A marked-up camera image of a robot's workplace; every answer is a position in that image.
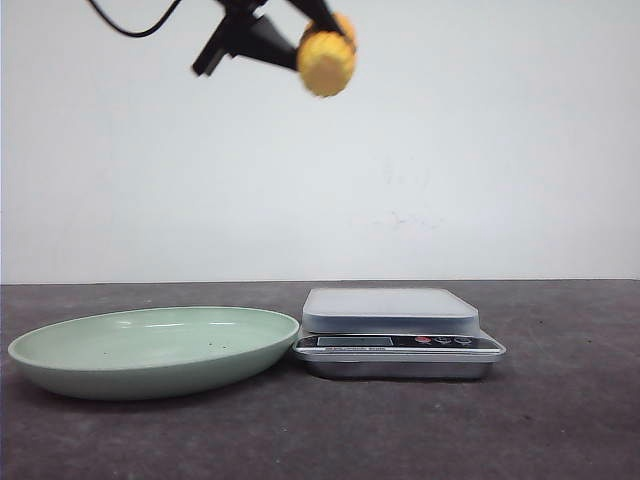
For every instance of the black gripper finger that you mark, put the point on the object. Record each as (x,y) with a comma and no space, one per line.
(242,33)
(319,13)

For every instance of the yellow corn cob piece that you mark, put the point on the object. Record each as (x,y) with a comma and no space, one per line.
(326,60)

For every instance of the silver digital kitchen scale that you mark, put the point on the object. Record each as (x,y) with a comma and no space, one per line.
(394,333)

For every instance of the light green plate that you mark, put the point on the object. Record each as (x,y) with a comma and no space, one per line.
(153,353)

